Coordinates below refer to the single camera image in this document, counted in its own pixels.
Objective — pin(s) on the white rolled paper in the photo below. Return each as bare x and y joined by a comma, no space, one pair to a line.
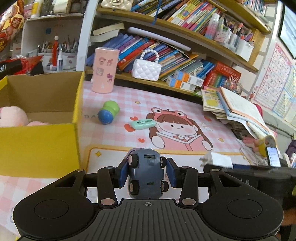
159,38

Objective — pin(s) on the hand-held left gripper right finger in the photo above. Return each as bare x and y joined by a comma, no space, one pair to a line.
172,173

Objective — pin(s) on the pink plush animal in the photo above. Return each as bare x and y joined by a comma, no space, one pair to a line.
11,115

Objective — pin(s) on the small white bottle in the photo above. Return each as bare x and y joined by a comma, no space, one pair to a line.
60,61

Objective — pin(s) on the pink printed desk mat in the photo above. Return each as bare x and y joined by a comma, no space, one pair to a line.
111,139

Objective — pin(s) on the pile of workbooks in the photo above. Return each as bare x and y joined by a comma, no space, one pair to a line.
238,109

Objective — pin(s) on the pink cartoon cylinder container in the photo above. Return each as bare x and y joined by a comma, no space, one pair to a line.
104,69

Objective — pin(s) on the red crinkled packet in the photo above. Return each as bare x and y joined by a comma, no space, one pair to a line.
31,63

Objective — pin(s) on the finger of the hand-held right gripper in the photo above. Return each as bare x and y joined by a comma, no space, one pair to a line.
218,168

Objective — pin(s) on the black smartphone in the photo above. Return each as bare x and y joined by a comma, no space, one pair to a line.
273,156

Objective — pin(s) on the white power strip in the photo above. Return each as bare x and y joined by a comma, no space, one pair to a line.
287,160

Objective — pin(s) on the wooden bookshelf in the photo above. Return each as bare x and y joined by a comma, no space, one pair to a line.
185,89

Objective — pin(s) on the grey-blue toy car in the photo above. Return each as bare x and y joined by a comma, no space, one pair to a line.
145,173

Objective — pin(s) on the mint green small device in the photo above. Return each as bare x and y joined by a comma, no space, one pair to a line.
142,124

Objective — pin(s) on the red festive printed bag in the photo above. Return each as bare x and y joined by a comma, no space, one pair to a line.
9,30

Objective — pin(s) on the pastel glitter bottle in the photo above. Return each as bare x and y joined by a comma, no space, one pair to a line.
211,26

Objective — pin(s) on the yellow and pink toy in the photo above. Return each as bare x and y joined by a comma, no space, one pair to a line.
261,144

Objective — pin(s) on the green and blue toy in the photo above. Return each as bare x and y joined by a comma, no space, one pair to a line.
108,111

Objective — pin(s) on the red boxed book set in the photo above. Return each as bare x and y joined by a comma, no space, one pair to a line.
222,74

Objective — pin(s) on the pens in white holders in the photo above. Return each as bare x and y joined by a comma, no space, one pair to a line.
69,55

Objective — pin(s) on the grey sofa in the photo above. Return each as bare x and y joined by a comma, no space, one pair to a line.
277,125

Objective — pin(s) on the cream quilted handbag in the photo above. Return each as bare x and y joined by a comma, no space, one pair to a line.
116,4

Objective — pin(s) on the orange and blue carton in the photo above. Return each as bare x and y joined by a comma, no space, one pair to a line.
181,83
188,77

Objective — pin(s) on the row of colourful books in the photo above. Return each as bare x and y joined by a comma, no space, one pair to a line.
150,53

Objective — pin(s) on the cartoon wall sticker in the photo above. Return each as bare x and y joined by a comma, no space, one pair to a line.
253,92

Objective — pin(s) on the markers in white organizer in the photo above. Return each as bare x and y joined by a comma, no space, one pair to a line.
238,41

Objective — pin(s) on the alphabet wall poster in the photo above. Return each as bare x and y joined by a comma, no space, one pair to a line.
274,76

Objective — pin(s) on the yellow chart wall poster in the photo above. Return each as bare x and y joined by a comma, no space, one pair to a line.
288,97

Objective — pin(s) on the row of thin upper books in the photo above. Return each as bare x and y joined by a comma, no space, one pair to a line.
185,14

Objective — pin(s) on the white yellow-label bottle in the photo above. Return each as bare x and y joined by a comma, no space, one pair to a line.
37,9

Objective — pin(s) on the pink red fabric item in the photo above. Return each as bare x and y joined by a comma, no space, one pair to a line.
258,109

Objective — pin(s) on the black box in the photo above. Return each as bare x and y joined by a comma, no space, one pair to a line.
10,67

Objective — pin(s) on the small figurine set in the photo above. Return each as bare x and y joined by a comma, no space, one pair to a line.
233,85

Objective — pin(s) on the cream paged thick book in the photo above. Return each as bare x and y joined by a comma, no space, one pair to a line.
108,27
104,36

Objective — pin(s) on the black framed screen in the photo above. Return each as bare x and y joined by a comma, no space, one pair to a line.
289,27

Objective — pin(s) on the yellow cardboard box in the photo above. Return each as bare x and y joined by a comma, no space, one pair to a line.
39,148

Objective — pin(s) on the white shelf unit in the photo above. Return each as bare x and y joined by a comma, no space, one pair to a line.
41,25

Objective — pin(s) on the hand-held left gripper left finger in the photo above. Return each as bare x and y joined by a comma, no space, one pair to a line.
123,173

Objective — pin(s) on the red and white figure bottle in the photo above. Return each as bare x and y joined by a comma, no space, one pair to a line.
55,53

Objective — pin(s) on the white soft block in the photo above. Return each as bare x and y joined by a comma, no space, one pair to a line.
219,160

